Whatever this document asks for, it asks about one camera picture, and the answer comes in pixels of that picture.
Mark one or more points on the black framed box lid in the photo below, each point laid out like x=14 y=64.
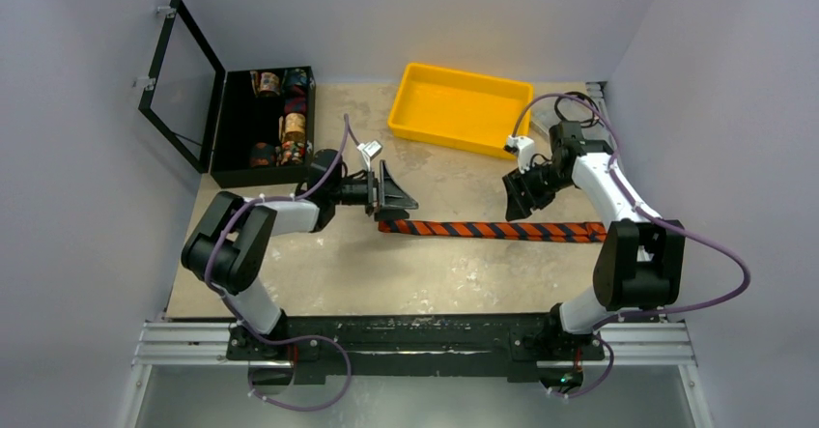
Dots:
x=183 y=90

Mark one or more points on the black tie storage box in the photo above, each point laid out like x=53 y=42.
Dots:
x=245 y=120

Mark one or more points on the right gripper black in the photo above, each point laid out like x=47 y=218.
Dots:
x=530 y=184

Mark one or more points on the rolled tie red navy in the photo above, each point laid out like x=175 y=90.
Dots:
x=295 y=105

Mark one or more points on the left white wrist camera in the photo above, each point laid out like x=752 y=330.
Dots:
x=368 y=151

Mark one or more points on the aluminium rail frame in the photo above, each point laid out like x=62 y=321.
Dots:
x=181 y=376

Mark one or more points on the rolled tie beige patterned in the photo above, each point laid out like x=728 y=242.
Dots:
x=292 y=128

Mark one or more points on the orange navy striped tie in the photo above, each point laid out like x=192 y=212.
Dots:
x=549 y=232

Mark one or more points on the clear plastic parts box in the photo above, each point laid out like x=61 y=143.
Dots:
x=542 y=119

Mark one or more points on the rolled tie colourful floral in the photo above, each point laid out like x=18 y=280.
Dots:
x=291 y=153

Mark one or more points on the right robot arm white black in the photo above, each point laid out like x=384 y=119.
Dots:
x=639 y=266

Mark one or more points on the rolled tie dark red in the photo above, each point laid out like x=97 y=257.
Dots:
x=263 y=155

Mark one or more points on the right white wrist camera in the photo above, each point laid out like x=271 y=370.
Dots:
x=523 y=149

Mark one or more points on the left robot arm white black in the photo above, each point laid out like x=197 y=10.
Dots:
x=227 y=247

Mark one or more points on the rolled tie orange floral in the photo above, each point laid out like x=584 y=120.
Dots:
x=265 y=84

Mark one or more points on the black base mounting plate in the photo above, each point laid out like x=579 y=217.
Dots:
x=518 y=347

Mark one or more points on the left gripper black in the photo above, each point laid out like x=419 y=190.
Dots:
x=391 y=199

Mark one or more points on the rolled tie dark blue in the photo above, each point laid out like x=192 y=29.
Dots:
x=295 y=83

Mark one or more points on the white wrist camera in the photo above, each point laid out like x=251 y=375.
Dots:
x=368 y=151
x=523 y=149

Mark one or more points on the yellow plastic tray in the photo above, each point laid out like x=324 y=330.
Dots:
x=460 y=110

